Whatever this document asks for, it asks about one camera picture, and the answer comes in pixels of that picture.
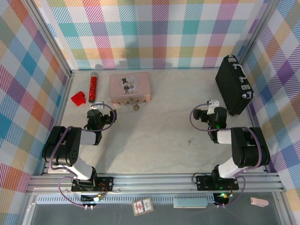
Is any aluminium frame post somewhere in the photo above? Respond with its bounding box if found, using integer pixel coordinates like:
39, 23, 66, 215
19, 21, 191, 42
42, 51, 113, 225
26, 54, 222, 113
238, 0, 281, 68
23, 0, 75, 78

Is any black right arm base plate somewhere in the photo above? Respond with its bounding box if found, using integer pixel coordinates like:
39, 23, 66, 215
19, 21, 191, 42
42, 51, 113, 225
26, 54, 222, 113
195, 175, 240, 191

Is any small brass padlock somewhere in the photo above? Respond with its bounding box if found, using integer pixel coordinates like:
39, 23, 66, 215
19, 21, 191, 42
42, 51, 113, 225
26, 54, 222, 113
130, 98, 141, 111

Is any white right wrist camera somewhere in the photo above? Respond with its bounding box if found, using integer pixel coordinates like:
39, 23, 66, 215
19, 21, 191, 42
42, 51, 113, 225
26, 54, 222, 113
206, 99, 220, 115

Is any pink eraser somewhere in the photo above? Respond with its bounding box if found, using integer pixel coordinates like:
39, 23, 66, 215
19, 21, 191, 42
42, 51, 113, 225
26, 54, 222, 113
250, 197, 269, 207

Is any pink wedding couple tin box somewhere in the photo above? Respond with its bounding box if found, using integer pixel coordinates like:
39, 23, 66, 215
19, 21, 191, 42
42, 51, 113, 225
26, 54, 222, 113
109, 72, 152, 105

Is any red plastic block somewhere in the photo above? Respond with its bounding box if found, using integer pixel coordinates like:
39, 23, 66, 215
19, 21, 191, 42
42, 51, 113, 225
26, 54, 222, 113
71, 91, 87, 107

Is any black briefcase with metal latches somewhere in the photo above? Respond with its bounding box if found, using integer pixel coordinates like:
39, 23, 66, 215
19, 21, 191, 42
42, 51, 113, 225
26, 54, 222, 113
215, 54, 255, 117

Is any playing card box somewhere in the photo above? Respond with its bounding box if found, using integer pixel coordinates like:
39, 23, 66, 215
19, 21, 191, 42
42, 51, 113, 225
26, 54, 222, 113
132, 197, 154, 217

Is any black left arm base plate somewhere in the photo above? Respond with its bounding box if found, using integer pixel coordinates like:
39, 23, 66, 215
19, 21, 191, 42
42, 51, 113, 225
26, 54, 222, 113
71, 176, 115, 192

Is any aluminium mounting rail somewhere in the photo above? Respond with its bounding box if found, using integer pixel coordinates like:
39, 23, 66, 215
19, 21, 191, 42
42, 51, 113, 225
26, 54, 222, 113
25, 173, 285, 195

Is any black controller board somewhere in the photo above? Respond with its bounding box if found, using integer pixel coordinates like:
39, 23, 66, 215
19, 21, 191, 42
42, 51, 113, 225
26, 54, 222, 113
214, 192, 230, 203
81, 193, 104, 203

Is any grey slotted cable duct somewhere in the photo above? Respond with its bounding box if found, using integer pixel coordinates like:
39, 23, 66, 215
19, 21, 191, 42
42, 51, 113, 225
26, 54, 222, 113
35, 195, 216, 203

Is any teal rectangular case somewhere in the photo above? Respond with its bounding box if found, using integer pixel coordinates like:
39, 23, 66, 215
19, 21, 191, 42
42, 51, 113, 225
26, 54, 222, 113
172, 197, 208, 209

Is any red glitter tube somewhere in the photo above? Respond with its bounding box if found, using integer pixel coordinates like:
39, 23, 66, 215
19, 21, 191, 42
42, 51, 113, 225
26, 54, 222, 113
88, 72, 98, 104

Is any grey metal shelf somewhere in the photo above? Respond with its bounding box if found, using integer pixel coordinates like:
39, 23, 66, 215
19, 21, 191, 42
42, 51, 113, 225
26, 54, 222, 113
23, 192, 291, 225

